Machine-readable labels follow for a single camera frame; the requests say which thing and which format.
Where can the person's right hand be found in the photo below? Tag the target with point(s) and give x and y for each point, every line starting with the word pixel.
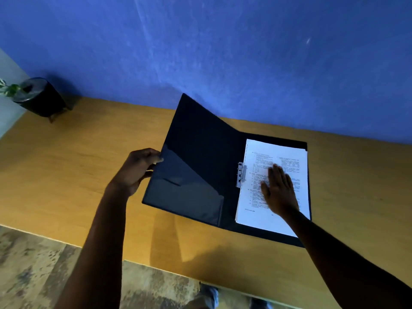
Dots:
pixel 280 196

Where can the person's left hand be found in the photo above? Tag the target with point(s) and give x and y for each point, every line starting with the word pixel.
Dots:
pixel 133 172

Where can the person's right thumb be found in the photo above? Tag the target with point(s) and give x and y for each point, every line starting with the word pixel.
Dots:
pixel 265 191

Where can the person's left fingers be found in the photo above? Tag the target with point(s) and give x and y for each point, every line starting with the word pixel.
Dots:
pixel 151 157

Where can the white printed paper stack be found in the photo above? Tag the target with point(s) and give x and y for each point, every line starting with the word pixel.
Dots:
pixel 257 202

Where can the black file folder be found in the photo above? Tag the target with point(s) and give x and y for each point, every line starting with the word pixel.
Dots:
pixel 196 164

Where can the person's left forearm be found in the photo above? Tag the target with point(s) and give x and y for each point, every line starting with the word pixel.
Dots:
pixel 96 250

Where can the person's right forearm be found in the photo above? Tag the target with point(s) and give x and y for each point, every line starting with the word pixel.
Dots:
pixel 344 267

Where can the silver folder clip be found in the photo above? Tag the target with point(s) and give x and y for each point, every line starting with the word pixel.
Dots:
pixel 240 174

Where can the person's right shoe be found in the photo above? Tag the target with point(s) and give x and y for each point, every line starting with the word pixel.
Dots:
pixel 260 304

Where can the person's shoe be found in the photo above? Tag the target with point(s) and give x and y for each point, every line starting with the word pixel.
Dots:
pixel 207 296
pixel 260 304

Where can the person's left shoe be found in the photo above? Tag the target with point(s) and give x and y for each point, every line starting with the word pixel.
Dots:
pixel 207 296

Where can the black plant pot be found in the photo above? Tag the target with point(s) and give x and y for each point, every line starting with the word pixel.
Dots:
pixel 40 98

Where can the green plant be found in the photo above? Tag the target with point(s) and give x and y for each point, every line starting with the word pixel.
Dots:
pixel 8 89

